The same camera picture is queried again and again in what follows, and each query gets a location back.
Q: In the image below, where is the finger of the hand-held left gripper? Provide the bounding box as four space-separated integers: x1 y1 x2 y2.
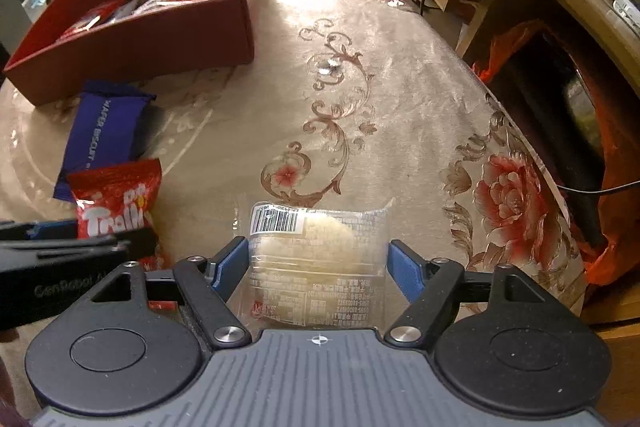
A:
0 219 81 242
0 228 159 266

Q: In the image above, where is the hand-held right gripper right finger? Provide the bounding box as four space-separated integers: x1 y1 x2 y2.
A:
384 239 549 351

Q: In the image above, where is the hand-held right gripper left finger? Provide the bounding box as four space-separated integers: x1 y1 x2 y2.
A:
91 235 253 351

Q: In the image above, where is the red gummy candy packet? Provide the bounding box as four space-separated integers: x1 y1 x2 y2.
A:
66 158 180 314

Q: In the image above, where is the clear bread packet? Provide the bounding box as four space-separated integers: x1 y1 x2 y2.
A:
239 201 394 334

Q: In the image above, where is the red cardboard box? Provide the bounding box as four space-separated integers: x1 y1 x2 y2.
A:
2 0 266 108

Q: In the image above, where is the blue wafer biscuit packet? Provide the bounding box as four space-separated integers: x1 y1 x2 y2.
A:
53 80 157 204

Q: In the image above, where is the beige floral tablecloth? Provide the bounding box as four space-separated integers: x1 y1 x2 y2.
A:
0 0 588 408

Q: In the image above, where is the red snack packet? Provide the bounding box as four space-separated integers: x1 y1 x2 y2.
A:
59 0 133 42

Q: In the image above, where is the orange plastic bag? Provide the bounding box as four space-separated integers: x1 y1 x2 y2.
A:
471 19 640 287

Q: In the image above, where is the white power strip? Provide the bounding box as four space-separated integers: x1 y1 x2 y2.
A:
611 0 640 22

